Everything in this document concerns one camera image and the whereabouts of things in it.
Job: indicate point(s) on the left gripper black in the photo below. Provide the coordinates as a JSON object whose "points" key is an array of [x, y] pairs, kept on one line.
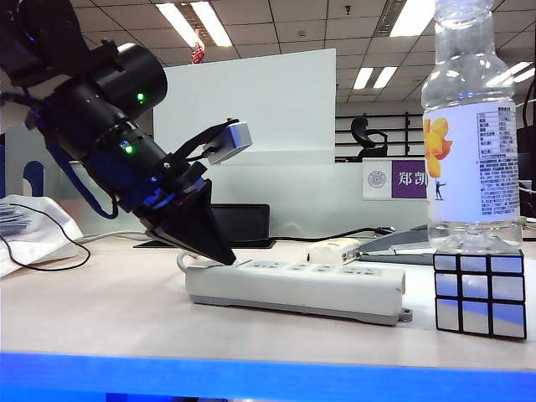
{"points": [[176, 188]]}

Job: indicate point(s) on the white power strip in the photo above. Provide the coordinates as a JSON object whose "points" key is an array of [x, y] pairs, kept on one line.
{"points": [[293, 291]]}

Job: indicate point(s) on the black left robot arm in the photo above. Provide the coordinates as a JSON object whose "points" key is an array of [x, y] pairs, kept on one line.
{"points": [[130, 79]]}

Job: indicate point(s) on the blue edge strip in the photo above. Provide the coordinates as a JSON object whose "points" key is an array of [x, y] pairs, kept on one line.
{"points": [[268, 377]]}

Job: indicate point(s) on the ceiling light strip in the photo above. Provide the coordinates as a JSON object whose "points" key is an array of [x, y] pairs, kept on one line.
{"points": [[412, 19], [385, 77], [363, 78], [211, 24], [527, 75], [178, 24], [519, 69]]}

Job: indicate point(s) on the white paper stack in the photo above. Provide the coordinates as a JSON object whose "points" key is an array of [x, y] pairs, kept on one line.
{"points": [[42, 234]]}

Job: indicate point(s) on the frosted glass desk divider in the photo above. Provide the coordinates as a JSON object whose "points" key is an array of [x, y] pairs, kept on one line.
{"points": [[314, 197]]}

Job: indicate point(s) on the yellow tissue pack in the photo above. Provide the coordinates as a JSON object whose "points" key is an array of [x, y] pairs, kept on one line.
{"points": [[331, 250]]}

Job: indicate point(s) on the white partition board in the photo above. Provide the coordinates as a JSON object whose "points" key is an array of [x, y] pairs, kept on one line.
{"points": [[289, 96]]}

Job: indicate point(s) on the red hanging ornament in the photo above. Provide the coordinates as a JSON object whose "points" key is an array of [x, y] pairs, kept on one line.
{"points": [[198, 54]]}

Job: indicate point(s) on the black office chair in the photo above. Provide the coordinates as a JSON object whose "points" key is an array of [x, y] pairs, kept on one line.
{"points": [[363, 134]]}

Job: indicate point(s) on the grey stapler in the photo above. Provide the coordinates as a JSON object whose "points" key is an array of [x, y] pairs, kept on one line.
{"points": [[398, 242]]}

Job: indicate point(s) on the purple white name plate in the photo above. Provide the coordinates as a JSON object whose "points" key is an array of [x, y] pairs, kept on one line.
{"points": [[408, 180]]}

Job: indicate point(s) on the clear labelled water bottle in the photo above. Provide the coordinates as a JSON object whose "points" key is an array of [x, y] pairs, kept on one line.
{"points": [[473, 167]]}

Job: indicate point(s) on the silver mirror puzzle cube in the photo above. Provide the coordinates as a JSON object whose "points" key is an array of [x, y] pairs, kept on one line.
{"points": [[477, 293]]}

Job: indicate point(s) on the black monitor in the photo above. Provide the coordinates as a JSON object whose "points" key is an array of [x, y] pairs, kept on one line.
{"points": [[528, 167]]}

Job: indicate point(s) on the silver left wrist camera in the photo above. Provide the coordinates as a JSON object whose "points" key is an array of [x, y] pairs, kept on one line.
{"points": [[232, 140]]}

